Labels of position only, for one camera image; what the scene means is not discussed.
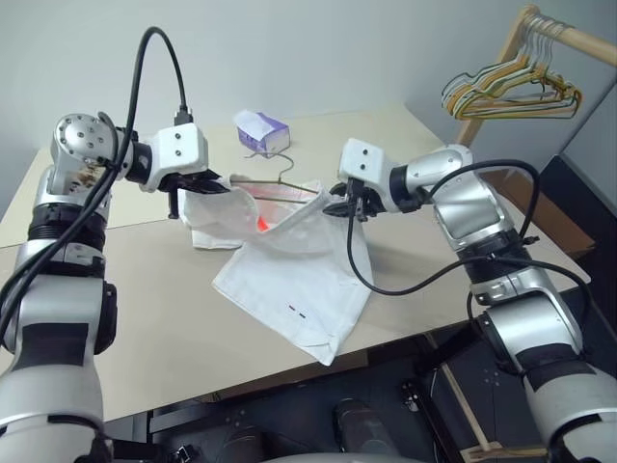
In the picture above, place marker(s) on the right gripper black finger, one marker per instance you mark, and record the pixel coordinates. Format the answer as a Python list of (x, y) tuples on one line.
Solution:
[(339, 190), (339, 209)]

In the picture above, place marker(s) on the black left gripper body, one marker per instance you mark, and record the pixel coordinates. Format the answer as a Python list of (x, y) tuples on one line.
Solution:
[(185, 182)]

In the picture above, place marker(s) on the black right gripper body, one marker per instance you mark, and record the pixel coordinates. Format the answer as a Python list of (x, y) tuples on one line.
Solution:
[(364, 200)]

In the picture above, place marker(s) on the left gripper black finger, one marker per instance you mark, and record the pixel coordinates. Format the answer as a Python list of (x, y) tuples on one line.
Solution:
[(214, 177), (212, 188)]

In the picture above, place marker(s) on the white shirt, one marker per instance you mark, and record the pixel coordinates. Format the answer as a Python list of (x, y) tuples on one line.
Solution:
[(289, 270)]

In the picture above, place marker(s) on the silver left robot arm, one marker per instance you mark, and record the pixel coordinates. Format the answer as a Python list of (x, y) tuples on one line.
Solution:
[(62, 299)]

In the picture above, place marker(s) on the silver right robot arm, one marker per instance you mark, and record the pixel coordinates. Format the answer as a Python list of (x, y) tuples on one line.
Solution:
[(467, 202)]

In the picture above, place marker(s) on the purple tissue box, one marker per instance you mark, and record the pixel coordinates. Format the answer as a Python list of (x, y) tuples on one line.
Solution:
[(270, 135)]

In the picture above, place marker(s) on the brown cardboard box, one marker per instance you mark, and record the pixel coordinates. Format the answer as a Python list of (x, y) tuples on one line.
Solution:
[(559, 222)]

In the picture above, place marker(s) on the dark rounded shape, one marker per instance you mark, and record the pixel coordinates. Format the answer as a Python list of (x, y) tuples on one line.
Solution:
[(359, 424)]

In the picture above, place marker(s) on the black furniture panel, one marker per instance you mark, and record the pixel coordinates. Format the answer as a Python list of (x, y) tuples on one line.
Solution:
[(593, 202)]

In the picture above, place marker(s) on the silver robot torso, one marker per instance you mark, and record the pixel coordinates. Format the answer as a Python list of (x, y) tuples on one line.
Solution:
[(318, 458)]

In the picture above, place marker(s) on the wooden clothes rack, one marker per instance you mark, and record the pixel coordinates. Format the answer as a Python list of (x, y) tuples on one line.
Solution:
[(578, 36)]

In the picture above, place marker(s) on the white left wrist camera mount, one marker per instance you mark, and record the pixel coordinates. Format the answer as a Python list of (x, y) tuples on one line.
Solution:
[(178, 149)]

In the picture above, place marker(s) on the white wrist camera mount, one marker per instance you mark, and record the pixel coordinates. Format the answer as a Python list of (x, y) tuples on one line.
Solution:
[(361, 161), (178, 149)]

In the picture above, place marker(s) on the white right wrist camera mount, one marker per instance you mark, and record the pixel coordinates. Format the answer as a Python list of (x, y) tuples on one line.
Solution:
[(361, 161)]

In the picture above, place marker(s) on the light wooden floor frame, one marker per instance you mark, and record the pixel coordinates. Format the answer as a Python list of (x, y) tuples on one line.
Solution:
[(465, 410)]

